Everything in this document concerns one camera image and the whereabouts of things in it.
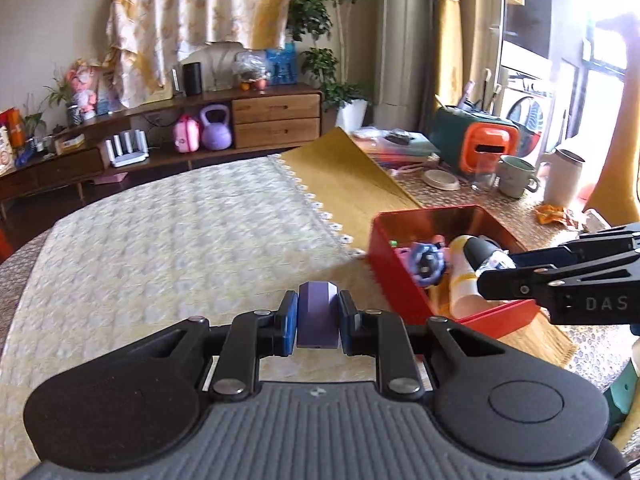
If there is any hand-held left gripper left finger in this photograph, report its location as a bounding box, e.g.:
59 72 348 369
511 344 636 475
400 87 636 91
142 290 301 402

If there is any pink toy suitcase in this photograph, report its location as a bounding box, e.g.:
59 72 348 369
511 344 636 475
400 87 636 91
172 114 202 153

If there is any floral cloth cover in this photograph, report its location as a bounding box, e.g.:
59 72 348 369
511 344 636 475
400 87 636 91
105 0 306 106

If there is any purple kettlebell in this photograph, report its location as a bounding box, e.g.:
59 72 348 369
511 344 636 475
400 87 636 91
200 105 233 151

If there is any small potted plant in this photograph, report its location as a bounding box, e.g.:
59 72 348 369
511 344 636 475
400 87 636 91
30 80 73 133

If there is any purple hexagonal block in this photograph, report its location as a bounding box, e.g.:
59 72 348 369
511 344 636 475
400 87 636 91
296 281 342 350

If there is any yellow chair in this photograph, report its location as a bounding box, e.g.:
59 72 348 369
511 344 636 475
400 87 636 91
582 10 640 241

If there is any clear drinking glass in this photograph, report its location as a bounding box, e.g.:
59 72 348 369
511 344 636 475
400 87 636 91
471 156 498 192

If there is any black speaker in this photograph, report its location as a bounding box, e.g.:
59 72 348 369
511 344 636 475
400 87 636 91
182 61 203 96

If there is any white bottle yellow label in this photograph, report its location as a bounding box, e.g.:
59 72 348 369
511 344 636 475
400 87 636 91
447 234 488 318

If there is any small white blue toy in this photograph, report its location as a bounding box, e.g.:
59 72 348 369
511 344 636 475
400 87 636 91
482 251 517 273

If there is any wooden television stand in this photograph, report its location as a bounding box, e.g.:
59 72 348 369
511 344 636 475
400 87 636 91
0 84 323 206

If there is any white insulated cup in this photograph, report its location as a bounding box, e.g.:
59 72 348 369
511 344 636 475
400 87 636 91
537 146 586 208

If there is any pink doll bouquet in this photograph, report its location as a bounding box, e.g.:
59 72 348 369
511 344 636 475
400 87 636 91
67 59 108 121

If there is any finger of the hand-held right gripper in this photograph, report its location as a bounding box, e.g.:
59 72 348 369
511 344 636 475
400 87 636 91
476 265 561 303
462 231 640 273

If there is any white router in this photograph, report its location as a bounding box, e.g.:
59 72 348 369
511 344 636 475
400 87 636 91
102 130 151 168

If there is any small glass jar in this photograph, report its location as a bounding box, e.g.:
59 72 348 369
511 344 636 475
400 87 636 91
582 208 613 233

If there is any orange snack wrapper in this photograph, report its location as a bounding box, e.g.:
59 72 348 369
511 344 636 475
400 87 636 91
535 204 581 228

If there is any small cardboard box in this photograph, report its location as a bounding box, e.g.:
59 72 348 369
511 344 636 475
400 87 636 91
55 137 93 155

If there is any potted green tree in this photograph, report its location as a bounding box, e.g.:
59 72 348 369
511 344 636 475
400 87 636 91
287 0 376 131

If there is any red tin box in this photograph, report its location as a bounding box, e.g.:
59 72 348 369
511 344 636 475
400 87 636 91
369 205 543 338

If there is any clear bag of fruit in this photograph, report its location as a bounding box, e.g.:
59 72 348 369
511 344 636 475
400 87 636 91
234 50 271 92

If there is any purple spiky toy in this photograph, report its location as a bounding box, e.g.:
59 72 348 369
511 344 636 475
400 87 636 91
407 241 449 288

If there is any cream quilted table mat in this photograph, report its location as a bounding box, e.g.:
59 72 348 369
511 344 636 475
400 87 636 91
0 155 381 466

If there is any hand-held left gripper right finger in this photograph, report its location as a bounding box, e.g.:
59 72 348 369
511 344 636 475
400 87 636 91
337 290 503 396

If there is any washing machine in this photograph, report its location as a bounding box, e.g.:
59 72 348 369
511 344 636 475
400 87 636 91
500 65 556 161

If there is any white standing air conditioner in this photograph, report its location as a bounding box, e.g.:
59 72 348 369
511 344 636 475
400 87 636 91
372 0 441 133

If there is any orange red gift bag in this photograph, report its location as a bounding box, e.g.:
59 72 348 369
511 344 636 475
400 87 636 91
0 107 26 148

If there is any white round lid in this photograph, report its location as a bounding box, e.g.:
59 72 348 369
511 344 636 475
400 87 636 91
422 169 461 191

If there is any green orange desktop organizer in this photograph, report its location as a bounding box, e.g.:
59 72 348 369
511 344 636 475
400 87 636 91
430 106 521 176

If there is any cereal box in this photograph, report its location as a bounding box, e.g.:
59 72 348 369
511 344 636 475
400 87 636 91
0 125 13 173

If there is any yellow curtain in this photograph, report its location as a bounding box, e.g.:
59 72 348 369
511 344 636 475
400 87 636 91
435 0 468 108

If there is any stack of books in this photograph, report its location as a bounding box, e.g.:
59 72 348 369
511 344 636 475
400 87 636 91
352 127 441 168

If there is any pale green mug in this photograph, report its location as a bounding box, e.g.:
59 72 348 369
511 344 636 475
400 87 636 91
495 155 541 198

